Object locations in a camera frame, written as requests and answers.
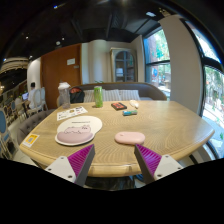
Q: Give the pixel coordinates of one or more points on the white plastic packet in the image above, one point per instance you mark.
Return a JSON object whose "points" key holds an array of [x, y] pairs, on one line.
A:
{"points": [[134, 104]]}

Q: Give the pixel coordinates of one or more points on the black bag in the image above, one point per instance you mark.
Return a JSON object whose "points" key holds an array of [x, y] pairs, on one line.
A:
{"points": [[77, 96]]}

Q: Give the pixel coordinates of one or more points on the tall black-framed window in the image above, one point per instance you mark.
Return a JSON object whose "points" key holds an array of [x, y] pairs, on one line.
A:
{"points": [[157, 63]]}

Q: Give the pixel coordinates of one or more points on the black and red box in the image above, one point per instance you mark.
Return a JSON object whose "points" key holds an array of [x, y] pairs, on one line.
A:
{"points": [[119, 106]]}

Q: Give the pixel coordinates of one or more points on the small green-blue pack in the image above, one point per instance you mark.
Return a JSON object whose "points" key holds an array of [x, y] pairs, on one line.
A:
{"points": [[129, 112]]}

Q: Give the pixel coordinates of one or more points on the green drink can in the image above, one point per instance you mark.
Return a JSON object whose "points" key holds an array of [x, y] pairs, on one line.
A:
{"points": [[98, 97]]}

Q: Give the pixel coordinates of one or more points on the group of white chairs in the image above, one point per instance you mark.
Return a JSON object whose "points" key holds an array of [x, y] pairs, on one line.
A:
{"points": [[37, 99]]}

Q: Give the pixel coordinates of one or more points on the blue-backed chair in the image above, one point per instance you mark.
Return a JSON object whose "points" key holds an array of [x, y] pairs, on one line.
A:
{"points": [[3, 128]]}

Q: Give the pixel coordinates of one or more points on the white door sign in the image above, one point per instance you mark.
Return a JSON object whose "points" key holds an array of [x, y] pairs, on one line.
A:
{"points": [[71, 61]]}

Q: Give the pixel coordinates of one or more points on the white cat-print mouse pad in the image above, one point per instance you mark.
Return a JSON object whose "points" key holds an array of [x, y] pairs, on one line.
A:
{"points": [[78, 128]]}

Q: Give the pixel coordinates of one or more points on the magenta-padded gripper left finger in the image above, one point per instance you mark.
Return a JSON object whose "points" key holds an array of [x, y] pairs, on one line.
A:
{"points": [[63, 166]]}

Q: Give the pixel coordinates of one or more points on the brown wooden door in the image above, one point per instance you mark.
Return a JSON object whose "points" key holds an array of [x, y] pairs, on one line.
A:
{"points": [[56, 80]]}

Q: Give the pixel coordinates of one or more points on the yellow square sticker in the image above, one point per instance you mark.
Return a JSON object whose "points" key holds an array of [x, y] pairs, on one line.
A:
{"points": [[30, 140]]}

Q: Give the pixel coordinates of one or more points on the brown curved sofa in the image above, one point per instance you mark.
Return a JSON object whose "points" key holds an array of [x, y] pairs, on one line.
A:
{"points": [[150, 90]]}

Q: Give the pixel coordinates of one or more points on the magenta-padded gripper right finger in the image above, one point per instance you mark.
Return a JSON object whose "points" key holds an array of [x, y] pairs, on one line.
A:
{"points": [[165, 165]]}

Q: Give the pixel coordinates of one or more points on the arched glass-door cabinet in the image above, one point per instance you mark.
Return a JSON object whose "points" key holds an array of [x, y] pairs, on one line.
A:
{"points": [[124, 66]]}

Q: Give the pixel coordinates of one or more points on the white sticker sheet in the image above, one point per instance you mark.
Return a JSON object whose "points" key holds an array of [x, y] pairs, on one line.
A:
{"points": [[71, 113]]}

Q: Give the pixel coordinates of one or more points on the large curved window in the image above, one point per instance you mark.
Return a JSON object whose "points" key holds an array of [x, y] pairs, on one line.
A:
{"points": [[213, 90]]}

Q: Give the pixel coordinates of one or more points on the clear shaker bottle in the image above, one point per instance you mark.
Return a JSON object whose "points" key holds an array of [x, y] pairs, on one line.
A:
{"points": [[64, 96]]}

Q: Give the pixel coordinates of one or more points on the striped cushion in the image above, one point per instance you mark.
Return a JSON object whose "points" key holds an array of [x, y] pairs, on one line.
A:
{"points": [[130, 94], [88, 96], [111, 95]]}

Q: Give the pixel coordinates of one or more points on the laptop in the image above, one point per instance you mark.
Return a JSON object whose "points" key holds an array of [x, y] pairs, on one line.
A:
{"points": [[25, 96]]}

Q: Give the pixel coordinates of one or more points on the grey tufted chair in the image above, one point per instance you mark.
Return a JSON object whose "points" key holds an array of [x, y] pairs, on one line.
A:
{"points": [[30, 125]]}

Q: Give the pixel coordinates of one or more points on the pink computer mouse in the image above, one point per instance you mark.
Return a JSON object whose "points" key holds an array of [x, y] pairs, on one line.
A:
{"points": [[130, 138]]}

